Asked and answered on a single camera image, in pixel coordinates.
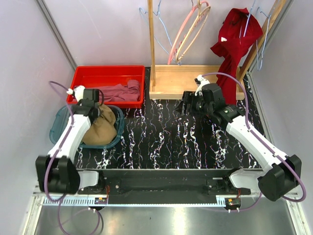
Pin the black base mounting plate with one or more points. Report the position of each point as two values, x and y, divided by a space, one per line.
164 187

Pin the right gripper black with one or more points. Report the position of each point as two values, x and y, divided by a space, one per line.
189 97

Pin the red plastic bin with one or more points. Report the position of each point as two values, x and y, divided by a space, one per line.
100 76

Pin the light blue wire hanger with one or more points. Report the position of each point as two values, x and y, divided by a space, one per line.
248 18

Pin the blue wire hanger left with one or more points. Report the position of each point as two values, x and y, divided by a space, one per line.
167 16

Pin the wooden rack base tray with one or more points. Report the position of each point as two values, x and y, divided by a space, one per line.
170 81

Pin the wooden rack post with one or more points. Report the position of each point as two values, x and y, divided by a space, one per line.
256 53
152 44

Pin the right wooden rack post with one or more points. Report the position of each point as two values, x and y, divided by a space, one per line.
256 53

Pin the pink plastic hanger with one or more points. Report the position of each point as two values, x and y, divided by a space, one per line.
181 34

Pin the aluminium rail frame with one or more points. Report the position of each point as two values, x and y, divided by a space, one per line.
91 214

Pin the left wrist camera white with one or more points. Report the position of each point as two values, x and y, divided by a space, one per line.
77 92

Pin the black marble pattern mat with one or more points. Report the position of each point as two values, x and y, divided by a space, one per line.
157 137

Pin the mauve pink garment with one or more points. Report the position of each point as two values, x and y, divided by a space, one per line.
122 93

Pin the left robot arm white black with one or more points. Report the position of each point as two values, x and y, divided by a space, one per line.
56 172

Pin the teal transparent plastic tub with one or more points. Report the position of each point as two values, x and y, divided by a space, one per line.
62 118

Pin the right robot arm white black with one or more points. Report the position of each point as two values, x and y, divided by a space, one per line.
280 173

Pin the tan brown garment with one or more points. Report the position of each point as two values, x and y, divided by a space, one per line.
102 131

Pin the left wooden rack post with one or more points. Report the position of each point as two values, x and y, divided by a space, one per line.
152 44

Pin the red pleated skirt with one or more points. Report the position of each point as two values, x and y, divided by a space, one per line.
231 44

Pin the beige wooden hanger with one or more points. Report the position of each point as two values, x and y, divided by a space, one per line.
193 36

